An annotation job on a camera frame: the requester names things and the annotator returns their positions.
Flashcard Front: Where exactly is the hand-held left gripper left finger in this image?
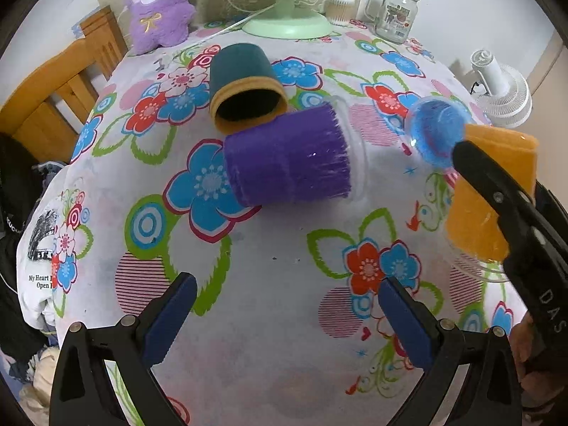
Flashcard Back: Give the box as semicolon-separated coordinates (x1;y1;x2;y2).
50;272;198;426

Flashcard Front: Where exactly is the cotton swab container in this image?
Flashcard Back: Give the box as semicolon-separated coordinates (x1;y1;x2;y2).
323;0;356;26

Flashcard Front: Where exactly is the glass jar mug green lid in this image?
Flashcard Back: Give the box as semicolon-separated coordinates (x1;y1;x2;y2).
366;0;423;45

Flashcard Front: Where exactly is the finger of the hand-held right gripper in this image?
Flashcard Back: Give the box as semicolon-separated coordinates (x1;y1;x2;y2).
452;139;535;214
535;180;568;242

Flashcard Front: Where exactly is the purple plush toy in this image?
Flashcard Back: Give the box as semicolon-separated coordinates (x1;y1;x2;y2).
126;0;197;56

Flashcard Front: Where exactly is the floral tablecloth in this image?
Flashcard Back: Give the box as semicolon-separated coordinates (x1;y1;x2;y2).
42;18;529;426

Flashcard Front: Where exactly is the small white fan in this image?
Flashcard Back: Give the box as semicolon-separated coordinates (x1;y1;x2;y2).
469;49;533;127

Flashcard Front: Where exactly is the white fan cable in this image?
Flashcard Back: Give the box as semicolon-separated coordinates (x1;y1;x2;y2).
190;2;279;43

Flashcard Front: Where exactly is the dark jacket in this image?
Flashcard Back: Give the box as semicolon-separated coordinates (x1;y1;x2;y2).
0;132;67;351

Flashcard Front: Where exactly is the wooden chair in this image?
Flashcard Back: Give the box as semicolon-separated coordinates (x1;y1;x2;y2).
0;4;130;163

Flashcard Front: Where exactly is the white printed shirt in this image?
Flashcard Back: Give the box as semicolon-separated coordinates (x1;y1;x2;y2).
16;186;92;335

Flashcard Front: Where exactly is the cup with dark green sleeve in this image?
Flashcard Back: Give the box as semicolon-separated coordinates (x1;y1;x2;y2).
208;43;289;136

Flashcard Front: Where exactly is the person's right hand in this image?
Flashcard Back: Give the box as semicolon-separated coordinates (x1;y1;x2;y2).
509;313;548;411

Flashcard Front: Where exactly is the clear cup with purple sleeve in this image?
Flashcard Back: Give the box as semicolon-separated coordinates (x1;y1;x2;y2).
223;101;370;208

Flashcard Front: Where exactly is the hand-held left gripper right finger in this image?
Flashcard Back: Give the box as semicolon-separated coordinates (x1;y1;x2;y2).
378;276;524;426

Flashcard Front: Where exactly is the clear cup with orange sleeve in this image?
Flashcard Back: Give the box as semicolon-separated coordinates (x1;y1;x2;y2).
408;97;540;285

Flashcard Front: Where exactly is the light green table fan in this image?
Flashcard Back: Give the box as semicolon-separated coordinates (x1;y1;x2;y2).
208;0;348;40

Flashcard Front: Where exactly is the pile of clothes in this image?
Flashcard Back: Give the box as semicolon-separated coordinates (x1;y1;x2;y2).
0;344;60;426

